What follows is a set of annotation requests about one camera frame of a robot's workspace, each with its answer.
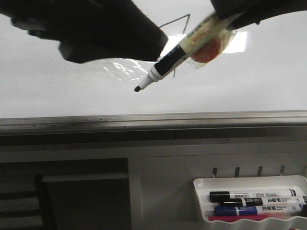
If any black capped marker top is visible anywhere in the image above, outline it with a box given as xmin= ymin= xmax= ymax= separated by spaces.
xmin=209 ymin=188 xmax=298 ymax=202

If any white plastic marker tray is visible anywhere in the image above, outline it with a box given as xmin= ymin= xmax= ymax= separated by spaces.
xmin=193 ymin=175 xmax=307 ymax=230

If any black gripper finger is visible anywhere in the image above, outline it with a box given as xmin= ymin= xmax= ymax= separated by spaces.
xmin=59 ymin=0 xmax=168 ymax=63
xmin=211 ymin=0 xmax=307 ymax=28

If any dark chair with slats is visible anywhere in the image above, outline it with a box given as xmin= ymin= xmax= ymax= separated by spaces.
xmin=0 ymin=175 xmax=52 ymax=230

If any black capped marker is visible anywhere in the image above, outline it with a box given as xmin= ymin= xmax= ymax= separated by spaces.
xmin=221 ymin=196 xmax=307 ymax=207
xmin=209 ymin=188 xmax=298 ymax=202

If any white whiteboard with aluminium frame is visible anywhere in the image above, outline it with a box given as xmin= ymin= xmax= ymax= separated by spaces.
xmin=0 ymin=11 xmax=307 ymax=144

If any black capped marker middle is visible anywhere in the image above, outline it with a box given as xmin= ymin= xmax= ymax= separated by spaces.
xmin=221 ymin=196 xmax=307 ymax=207

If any pink marker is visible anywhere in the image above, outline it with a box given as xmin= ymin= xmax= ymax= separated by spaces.
xmin=208 ymin=214 xmax=269 ymax=222

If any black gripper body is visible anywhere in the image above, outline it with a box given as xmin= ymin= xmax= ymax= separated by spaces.
xmin=0 ymin=0 xmax=96 ymax=38

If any blue capped marker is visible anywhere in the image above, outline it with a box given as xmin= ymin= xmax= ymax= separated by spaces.
xmin=214 ymin=204 xmax=307 ymax=216

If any black whiteboard marker with tape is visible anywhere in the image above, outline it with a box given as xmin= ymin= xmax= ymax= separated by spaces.
xmin=134 ymin=13 xmax=238 ymax=92

